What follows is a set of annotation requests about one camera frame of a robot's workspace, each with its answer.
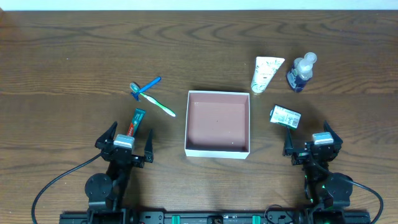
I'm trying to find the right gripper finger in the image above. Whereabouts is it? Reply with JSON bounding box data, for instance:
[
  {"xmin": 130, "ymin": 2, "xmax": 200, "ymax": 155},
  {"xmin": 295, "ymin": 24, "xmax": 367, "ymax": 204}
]
[
  {"xmin": 323, "ymin": 121, "xmax": 343, "ymax": 144},
  {"xmin": 282, "ymin": 128, "xmax": 294, "ymax": 156}
]

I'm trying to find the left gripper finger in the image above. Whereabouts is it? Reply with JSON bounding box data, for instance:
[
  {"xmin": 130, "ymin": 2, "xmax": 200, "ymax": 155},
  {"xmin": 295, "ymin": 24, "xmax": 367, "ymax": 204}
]
[
  {"xmin": 144, "ymin": 129, "xmax": 154, "ymax": 163},
  {"xmin": 95, "ymin": 121, "xmax": 118, "ymax": 149}
]

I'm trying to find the green white soap box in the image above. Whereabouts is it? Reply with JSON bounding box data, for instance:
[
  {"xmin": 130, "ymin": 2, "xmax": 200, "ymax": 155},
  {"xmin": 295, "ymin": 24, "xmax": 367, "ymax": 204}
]
[{"xmin": 270, "ymin": 105, "xmax": 301, "ymax": 129}]

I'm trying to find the red green toothpaste tube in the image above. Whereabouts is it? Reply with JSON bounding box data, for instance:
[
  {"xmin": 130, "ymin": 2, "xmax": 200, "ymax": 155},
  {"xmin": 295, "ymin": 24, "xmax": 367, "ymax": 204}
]
[{"xmin": 127, "ymin": 108, "xmax": 146, "ymax": 137}]

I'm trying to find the green white toothbrush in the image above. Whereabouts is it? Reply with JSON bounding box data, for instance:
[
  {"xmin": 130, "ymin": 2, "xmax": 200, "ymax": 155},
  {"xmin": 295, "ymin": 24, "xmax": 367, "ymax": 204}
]
[{"xmin": 129, "ymin": 82, "xmax": 176, "ymax": 117}]

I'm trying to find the blue soap pump bottle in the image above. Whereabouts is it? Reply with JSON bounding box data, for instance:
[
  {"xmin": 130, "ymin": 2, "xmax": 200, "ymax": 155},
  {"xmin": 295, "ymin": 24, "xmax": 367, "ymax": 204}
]
[{"xmin": 286, "ymin": 52, "xmax": 317, "ymax": 93}]

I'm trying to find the white lotion tube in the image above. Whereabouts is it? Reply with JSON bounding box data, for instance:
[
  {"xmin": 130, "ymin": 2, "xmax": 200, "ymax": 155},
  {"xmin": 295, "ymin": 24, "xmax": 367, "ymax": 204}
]
[{"xmin": 251, "ymin": 57, "xmax": 285, "ymax": 94}]

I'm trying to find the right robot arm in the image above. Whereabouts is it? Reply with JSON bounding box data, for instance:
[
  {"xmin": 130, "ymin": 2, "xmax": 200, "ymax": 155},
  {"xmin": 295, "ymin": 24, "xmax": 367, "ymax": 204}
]
[{"xmin": 282, "ymin": 122, "xmax": 353, "ymax": 223}]

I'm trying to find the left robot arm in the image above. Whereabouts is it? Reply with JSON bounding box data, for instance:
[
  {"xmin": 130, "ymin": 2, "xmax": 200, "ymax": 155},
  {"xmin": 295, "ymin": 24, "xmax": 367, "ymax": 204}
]
[{"xmin": 85, "ymin": 122, "xmax": 154, "ymax": 223}]

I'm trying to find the blue disposable razor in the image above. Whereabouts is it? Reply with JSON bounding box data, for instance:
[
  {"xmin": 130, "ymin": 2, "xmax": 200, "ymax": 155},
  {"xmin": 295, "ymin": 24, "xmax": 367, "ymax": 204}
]
[{"xmin": 130, "ymin": 77, "xmax": 161, "ymax": 101}]

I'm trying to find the white box with pink interior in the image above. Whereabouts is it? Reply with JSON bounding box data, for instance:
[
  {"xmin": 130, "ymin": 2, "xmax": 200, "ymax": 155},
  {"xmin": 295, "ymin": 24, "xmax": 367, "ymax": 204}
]
[{"xmin": 184, "ymin": 90, "xmax": 251, "ymax": 159}]

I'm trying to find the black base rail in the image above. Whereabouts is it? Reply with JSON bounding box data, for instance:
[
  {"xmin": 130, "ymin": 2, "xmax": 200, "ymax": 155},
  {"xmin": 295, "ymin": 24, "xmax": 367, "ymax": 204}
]
[{"xmin": 59, "ymin": 210, "xmax": 371, "ymax": 224}]

